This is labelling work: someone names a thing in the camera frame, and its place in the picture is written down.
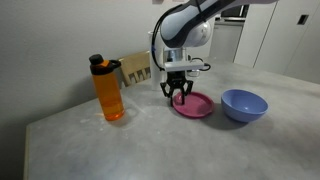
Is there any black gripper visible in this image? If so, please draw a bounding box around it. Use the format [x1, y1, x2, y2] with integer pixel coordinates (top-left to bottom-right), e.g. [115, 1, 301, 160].
[160, 70, 194, 108]

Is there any pink plate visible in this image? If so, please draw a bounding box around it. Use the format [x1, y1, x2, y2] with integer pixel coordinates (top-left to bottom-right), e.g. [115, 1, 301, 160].
[172, 91, 215, 119]

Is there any blue bowl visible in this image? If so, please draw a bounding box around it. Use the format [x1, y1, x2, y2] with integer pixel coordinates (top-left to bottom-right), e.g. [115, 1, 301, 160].
[220, 88, 269, 123]

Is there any white paper roll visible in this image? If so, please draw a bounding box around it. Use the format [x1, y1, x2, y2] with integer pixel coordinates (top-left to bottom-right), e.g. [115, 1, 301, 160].
[147, 30, 165, 92]

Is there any orange water bottle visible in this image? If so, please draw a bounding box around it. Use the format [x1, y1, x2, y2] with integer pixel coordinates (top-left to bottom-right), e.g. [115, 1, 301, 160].
[88, 53, 126, 122]

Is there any white cabinet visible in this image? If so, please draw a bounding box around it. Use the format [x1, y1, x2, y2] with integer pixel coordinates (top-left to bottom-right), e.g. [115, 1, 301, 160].
[233, 0, 320, 85]

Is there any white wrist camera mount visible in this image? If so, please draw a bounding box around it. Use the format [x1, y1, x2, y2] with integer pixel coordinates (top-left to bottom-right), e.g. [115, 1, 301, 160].
[163, 59, 205, 73]

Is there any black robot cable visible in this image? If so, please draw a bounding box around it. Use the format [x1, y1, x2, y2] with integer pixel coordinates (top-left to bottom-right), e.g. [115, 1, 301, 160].
[150, 3, 183, 73]

